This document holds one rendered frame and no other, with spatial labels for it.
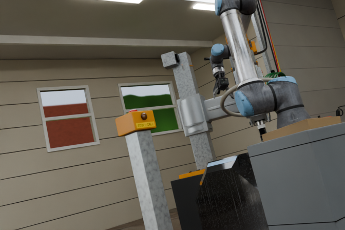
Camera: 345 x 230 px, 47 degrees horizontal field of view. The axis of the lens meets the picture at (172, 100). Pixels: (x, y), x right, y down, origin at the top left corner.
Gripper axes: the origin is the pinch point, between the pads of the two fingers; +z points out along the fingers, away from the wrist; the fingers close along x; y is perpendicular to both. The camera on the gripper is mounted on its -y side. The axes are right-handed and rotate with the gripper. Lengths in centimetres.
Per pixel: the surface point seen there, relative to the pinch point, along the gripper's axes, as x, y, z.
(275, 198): -3, 39, 86
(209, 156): 34, -137, -21
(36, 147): -178, -567, -255
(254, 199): 23, -36, 62
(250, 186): 21, -33, 52
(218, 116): 44, -116, -56
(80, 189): -86, -625, -181
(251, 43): 78, -69, -118
